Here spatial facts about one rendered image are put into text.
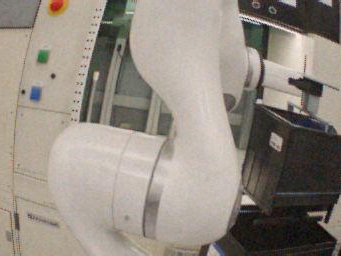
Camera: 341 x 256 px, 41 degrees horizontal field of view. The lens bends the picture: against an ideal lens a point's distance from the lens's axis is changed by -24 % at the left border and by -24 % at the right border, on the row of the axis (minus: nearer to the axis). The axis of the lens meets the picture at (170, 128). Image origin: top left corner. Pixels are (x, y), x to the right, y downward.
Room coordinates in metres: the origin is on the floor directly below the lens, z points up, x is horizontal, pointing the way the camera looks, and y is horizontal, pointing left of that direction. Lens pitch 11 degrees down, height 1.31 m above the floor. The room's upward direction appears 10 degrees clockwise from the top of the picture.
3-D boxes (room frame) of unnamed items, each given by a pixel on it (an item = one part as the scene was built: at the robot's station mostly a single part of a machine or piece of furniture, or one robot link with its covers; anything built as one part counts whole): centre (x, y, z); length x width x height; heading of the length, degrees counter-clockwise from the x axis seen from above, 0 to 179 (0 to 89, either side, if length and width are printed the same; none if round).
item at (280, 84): (1.02, -0.18, 1.26); 0.11 x 0.10 x 0.07; 105
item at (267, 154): (1.04, -0.28, 1.12); 0.24 x 0.20 x 0.32; 15
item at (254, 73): (1.00, -0.12, 1.26); 0.09 x 0.03 x 0.08; 15
